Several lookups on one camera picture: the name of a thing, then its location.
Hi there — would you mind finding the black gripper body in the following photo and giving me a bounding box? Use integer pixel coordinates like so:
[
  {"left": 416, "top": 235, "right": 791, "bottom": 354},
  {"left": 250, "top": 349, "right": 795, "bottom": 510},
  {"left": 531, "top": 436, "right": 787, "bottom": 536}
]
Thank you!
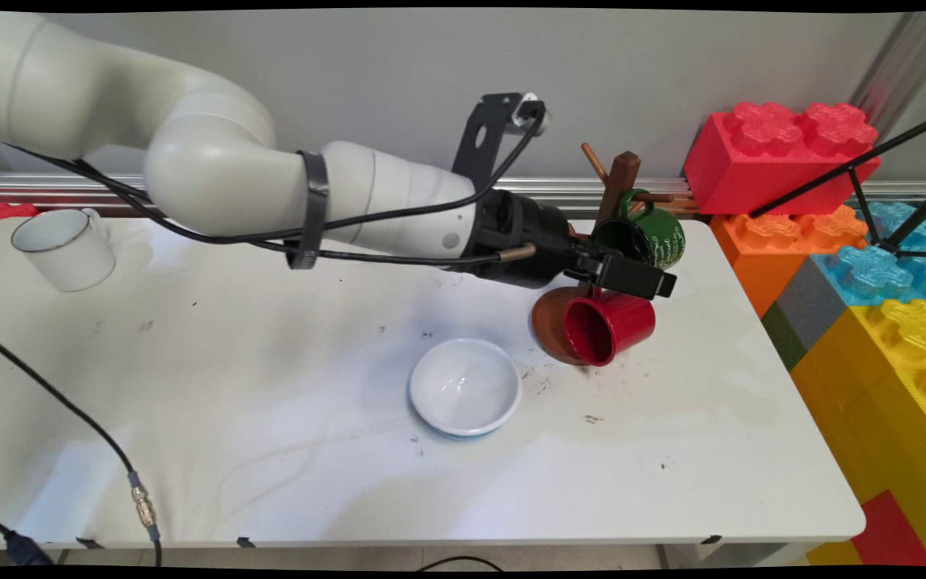
[{"left": 471, "top": 189, "right": 584, "bottom": 290}]

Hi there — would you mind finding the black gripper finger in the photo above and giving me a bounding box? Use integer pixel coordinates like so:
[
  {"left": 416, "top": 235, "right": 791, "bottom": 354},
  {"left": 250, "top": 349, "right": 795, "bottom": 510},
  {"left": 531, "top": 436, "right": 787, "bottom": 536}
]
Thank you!
[
  {"left": 584, "top": 256, "right": 677, "bottom": 300},
  {"left": 569, "top": 233, "right": 617, "bottom": 260}
]

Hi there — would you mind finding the green enamel mug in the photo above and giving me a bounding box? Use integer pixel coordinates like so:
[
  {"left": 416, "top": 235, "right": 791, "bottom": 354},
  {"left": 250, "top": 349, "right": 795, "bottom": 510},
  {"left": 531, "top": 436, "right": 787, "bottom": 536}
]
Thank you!
[{"left": 590, "top": 189, "right": 686, "bottom": 270}]

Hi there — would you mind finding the red mug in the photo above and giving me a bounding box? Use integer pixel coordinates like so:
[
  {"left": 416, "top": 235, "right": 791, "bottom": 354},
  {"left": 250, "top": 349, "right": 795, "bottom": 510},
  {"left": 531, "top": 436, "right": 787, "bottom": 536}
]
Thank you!
[{"left": 563, "top": 288, "right": 657, "bottom": 368}]

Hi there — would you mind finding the brown wooden mug tree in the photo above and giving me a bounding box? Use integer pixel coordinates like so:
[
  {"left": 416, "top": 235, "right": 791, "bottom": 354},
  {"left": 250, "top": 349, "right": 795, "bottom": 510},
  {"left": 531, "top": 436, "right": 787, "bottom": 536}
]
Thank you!
[{"left": 531, "top": 143, "right": 677, "bottom": 367}]

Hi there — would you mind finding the large orange toy brick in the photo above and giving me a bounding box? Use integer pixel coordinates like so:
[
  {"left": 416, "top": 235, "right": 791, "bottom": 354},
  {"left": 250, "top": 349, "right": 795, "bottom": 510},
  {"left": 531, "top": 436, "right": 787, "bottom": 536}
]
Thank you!
[{"left": 710, "top": 205, "right": 870, "bottom": 318}]

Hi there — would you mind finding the white ceramic bowl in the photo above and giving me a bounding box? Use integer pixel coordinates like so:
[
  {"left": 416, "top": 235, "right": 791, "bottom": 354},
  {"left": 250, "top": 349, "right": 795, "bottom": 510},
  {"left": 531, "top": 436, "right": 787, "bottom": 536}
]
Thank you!
[{"left": 409, "top": 338, "right": 523, "bottom": 438}]

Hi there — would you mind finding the dark green toy brick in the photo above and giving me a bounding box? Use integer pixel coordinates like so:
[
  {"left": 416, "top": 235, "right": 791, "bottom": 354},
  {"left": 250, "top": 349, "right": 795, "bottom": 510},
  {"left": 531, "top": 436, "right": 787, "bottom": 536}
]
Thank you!
[{"left": 760, "top": 302, "right": 808, "bottom": 371}]

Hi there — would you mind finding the large red toy brick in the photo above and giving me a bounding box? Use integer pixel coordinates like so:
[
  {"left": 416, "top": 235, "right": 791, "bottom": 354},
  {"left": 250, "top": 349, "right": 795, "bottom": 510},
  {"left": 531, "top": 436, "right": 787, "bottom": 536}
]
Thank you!
[{"left": 682, "top": 101, "right": 882, "bottom": 216}]

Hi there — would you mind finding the grey toy brick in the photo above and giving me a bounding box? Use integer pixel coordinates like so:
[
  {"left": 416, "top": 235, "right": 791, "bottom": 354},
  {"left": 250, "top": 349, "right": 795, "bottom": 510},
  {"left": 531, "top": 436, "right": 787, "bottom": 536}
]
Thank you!
[{"left": 775, "top": 256, "right": 850, "bottom": 351}]

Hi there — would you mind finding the black tripod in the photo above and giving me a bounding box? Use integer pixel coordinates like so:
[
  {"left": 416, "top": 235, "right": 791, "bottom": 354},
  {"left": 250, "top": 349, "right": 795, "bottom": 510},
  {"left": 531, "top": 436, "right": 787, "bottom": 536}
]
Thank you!
[{"left": 748, "top": 109, "right": 926, "bottom": 258}]

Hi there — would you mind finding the large yellow toy brick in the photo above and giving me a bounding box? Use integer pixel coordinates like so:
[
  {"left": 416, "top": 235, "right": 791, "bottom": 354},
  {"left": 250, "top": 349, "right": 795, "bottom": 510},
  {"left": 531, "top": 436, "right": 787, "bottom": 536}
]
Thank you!
[{"left": 789, "top": 299, "right": 926, "bottom": 568}]

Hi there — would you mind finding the upright aluminium profile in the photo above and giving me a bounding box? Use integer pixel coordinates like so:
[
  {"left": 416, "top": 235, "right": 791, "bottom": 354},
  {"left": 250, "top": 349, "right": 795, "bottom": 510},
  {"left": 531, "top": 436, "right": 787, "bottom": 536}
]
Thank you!
[{"left": 849, "top": 12, "right": 926, "bottom": 142}]

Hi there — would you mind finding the flat red toy brick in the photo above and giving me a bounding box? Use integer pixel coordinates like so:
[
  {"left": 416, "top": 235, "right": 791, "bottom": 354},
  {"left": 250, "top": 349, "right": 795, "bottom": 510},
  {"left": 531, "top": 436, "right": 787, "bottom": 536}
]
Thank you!
[{"left": 850, "top": 491, "right": 926, "bottom": 568}]

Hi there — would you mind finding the white enamel mug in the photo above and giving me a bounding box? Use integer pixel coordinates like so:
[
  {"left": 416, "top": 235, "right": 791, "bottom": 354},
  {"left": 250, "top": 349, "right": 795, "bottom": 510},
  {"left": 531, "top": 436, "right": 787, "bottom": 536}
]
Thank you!
[{"left": 11, "top": 207, "right": 117, "bottom": 293}]

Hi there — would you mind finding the black cable with brass plug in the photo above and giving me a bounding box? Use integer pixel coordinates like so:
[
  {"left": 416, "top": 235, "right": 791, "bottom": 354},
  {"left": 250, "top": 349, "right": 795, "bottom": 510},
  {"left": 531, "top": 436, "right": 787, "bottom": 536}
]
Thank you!
[{"left": 69, "top": 157, "right": 538, "bottom": 266}]

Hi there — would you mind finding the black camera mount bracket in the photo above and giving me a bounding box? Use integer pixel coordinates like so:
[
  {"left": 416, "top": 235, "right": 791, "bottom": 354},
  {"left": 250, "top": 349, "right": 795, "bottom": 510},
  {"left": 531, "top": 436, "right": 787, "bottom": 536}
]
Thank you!
[{"left": 453, "top": 92, "right": 524, "bottom": 194}]

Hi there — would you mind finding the black camera cable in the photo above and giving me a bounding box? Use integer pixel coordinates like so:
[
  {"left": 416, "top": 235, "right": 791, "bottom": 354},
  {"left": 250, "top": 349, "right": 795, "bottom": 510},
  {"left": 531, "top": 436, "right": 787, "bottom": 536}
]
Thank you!
[{"left": 1, "top": 101, "right": 548, "bottom": 246}]

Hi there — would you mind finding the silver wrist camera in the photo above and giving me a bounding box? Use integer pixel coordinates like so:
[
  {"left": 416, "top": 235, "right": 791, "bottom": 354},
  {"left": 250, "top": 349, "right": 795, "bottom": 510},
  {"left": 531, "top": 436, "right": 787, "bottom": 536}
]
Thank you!
[{"left": 511, "top": 94, "right": 548, "bottom": 133}]

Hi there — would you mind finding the black strap on arm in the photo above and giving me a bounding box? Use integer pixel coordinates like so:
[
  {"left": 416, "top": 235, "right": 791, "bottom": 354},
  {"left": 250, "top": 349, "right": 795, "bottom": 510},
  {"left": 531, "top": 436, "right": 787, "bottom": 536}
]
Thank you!
[{"left": 286, "top": 150, "right": 331, "bottom": 270}]

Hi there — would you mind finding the black cable under table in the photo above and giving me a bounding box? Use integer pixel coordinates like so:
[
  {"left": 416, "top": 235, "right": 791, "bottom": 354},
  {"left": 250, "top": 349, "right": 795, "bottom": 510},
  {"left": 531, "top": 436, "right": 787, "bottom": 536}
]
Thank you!
[{"left": 416, "top": 555, "right": 506, "bottom": 573}]

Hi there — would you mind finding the black cable with metal connector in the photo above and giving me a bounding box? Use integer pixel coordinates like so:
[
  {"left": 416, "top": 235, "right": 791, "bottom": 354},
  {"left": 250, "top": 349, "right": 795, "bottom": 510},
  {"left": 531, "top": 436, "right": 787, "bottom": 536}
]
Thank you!
[{"left": 0, "top": 326, "right": 162, "bottom": 568}]

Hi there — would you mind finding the aluminium rail along wall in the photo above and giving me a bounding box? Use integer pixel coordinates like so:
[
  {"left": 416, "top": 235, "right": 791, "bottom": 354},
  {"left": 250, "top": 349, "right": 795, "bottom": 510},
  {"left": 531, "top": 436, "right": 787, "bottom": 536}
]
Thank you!
[{"left": 0, "top": 173, "right": 926, "bottom": 218}]

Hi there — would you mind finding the black cable with USB plug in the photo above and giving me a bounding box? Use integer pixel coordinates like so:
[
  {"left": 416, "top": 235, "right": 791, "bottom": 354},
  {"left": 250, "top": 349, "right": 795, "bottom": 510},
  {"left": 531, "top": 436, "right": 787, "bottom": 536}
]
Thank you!
[{"left": 0, "top": 508, "right": 54, "bottom": 566}]

